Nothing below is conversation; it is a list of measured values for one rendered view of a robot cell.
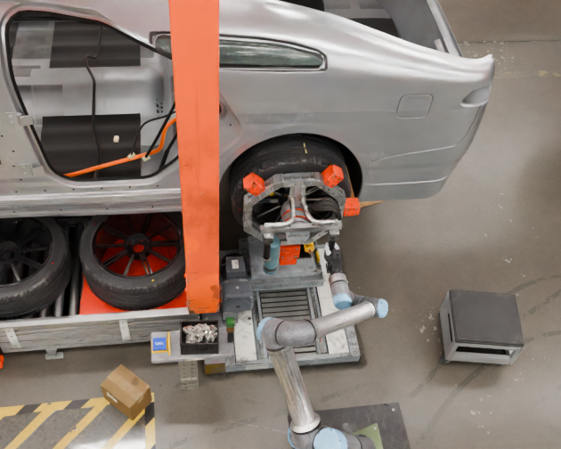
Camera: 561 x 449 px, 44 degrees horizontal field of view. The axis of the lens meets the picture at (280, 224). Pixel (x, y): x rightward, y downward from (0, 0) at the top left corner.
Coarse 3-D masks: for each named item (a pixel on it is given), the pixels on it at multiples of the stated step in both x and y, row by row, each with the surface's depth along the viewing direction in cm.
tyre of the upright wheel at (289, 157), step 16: (256, 144) 364; (272, 144) 359; (288, 144) 358; (304, 144) 358; (320, 144) 364; (240, 160) 367; (256, 160) 357; (272, 160) 352; (288, 160) 351; (304, 160) 352; (320, 160) 355; (336, 160) 365; (240, 176) 363; (240, 192) 364; (240, 208) 374
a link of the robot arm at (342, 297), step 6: (336, 282) 346; (342, 282) 345; (330, 288) 348; (336, 288) 344; (342, 288) 343; (348, 288) 347; (336, 294) 342; (342, 294) 341; (348, 294) 343; (336, 300) 341; (342, 300) 340; (348, 300) 340; (336, 306) 343; (342, 306) 344; (348, 306) 344
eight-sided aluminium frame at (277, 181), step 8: (272, 176) 352; (280, 176) 351; (288, 176) 352; (296, 176) 353; (304, 176) 354; (312, 176) 354; (320, 176) 353; (264, 184) 355; (272, 184) 349; (280, 184) 350; (288, 184) 351; (296, 184) 352; (304, 184) 352; (312, 184) 353; (320, 184) 353; (248, 192) 360; (264, 192) 353; (328, 192) 360; (336, 192) 361; (344, 192) 368; (248, 200) 357; (256, 200) 358; (336, 200) 372; (344, 200) 366; (248, 208) 361; (248, 216) 367; (248, 224) 373; (256, 224) 382; (248, 232) 377; (256, 232) 378; (312, 232) 392; (320, 232) 386; (280, 240) 389; (312, 240) 390
